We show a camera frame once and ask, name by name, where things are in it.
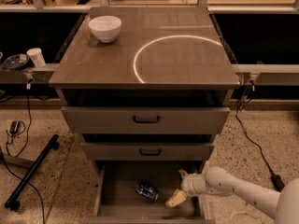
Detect blue pepsi can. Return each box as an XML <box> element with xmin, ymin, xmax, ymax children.
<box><xmin>135</xmin><ymin>181</ymin><xmax>159</xmax><ymax>203</ymax></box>

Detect black cable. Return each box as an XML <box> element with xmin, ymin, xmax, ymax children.
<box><xmin>0</xmin><ymin>84</ymin><xmax>47</xmax><ymax>224</ymax></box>
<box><xmin>235</xmin><ymin>81</ymin><xmax>277</xmax><ymax>175</ymax></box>

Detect black cable left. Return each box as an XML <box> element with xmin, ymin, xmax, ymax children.
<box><xmin>0</xmin><ymin>84</ymin><xmax>47</xmax><ymax>224</ymax></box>

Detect black cable right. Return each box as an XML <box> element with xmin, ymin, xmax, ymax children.
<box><xmin>235</xmin><ymin>81</ymin><xmax>277</xmax><ymax>175</ymax></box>

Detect open grey bottom drawer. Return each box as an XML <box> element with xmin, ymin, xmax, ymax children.
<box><xmin>84</xmin><ymin>161</ymin><xmax>216</xmax><ymax>224</ymax></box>

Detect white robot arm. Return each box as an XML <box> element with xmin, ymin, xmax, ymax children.
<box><xmin>165</xmin><ymin>166</ymin><xmax>299</xmax><ymax>224</ymax></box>

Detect grey drawer cabinet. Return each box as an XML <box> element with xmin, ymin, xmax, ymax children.
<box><xmin>49</xmin><ymin>6</ymin><xmax>241</xmax><ymax>224</ymax></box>

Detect black power adapter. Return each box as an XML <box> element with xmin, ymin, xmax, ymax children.
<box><xmin>9</xmin><ymin>120</ymin><xmax>20</xmax><ymax>134</ymax></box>
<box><xmin>271</xmin><ymin>174</ymin><xmax>285</xmax><ymax>192</ymax></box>

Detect white ceramic bowl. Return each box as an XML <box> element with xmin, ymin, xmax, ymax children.
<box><xmin>89</xmin><ymin>16</ymin><xmax>121</xmax><ymax>43</ymax></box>

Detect white paper cup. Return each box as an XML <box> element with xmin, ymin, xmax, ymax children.
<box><xmin>26</xmin><ymin>48</ymin><xmax>46</xmax><ymax>67</ymax></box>

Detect grey top drawer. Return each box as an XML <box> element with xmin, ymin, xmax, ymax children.
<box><xmin>62</xmin><ymin>106</ymin><xmax>230</xmax><ymax>134</ymax></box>

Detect dark blue plate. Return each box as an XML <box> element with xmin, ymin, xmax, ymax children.
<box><xmin>3</xmin><ymin>54</ymin><xmax>30</xmax><ymax>70</ymax></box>

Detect black power adapter left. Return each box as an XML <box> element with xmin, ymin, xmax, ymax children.
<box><xmin>9</xmin><ymin>120</ymin><xmax>20</xmax><ymax>134</ymax></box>

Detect black stand leg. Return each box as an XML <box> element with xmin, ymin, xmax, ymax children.
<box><xmin>5</xmin><ymin>134</ymin><xmax>59</xmax><ymax>211</ymax></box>

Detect black power adapter right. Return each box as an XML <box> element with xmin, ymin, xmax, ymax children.
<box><xmin>271</xmin><ymin>174</ymin><xmax>285</xmax><ymax>192</ymax></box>

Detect grey middle drawer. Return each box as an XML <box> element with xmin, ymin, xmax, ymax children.
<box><xmin>81</xmin><ymin>143</ymin><xmax>214</xmax><ymax>161</ymax></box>

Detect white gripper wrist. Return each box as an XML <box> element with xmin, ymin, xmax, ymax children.
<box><xmin>165</xmin><ymin>170</ymin><xmax>206</xmax><ymax>208</ymax></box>

